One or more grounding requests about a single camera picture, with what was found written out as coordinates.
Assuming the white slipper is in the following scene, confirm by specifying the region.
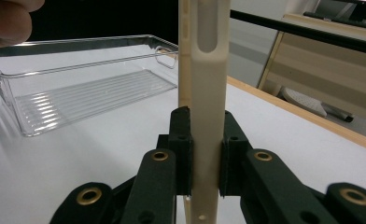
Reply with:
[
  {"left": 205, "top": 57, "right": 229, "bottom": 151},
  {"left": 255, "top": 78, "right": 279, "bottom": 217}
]
[{"left": 278, "top": 86, "right": 329, "bottom": 119}]

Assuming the dark device on desk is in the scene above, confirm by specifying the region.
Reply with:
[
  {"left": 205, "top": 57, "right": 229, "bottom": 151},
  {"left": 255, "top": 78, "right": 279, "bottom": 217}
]
[{"left": 303, "top": 0, "right": 366, "bottom": 32}]

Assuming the clear plastic tray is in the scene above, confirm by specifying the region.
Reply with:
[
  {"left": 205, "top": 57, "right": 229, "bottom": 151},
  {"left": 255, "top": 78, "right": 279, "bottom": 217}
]
[{"left": 0, "top": 34, "right": 180, "bottom": 138}]

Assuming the wooden table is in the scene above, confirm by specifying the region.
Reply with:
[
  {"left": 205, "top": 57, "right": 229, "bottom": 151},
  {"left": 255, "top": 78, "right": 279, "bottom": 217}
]
[{"left": 226, "top": 76, "right": 366, "bottom": 156}]

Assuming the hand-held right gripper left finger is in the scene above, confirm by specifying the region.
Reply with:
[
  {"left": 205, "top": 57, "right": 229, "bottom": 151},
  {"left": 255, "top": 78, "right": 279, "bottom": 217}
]
[{"left": 120, "top": 105, "right": 194, "bottom": 224}]

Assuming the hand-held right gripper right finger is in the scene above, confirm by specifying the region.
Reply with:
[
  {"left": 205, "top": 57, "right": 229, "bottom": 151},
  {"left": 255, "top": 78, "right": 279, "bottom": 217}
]
[{"left": 218, "top": 110, "right": 338, "bottom": 224}]

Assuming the black frame crossbar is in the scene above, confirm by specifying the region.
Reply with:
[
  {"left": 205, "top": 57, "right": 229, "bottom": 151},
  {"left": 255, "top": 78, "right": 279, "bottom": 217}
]
[{"left": 230, "top": 8, "right": 366, "bottom": 58}]

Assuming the grey black slipper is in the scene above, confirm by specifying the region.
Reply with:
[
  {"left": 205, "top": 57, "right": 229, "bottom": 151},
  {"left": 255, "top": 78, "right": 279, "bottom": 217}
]
[{"left": 320, "top": 102, "right": 356, "bottom": 123}]

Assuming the wooden cabinet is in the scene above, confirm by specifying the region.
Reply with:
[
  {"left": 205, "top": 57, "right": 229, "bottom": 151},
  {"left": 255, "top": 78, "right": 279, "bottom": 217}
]
[{"left": 257, "top": 12, "right": 366, "bottom": 126}]

